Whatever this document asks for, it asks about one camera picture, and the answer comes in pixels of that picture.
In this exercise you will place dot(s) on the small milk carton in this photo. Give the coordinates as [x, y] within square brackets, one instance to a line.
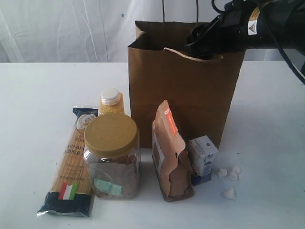
[201, 154]

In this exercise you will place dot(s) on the brown paper bag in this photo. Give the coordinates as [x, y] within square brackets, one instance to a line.
[199, 93]

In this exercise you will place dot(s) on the brown paper coffee pouch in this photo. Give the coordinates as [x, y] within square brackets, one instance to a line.
[170, 157]

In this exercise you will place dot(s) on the spaghetti packet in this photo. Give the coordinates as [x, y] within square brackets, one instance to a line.
[71, 193]

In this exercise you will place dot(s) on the yellow grain bottle white cap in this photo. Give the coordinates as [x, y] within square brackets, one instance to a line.
[111, 101]

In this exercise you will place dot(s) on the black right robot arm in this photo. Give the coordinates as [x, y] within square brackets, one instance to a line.
[250, 24]

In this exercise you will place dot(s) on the clear nut jar yellow lid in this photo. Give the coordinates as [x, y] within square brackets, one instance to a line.
[112, 156]

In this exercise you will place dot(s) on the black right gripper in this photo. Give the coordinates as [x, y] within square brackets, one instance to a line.
[223, 34]

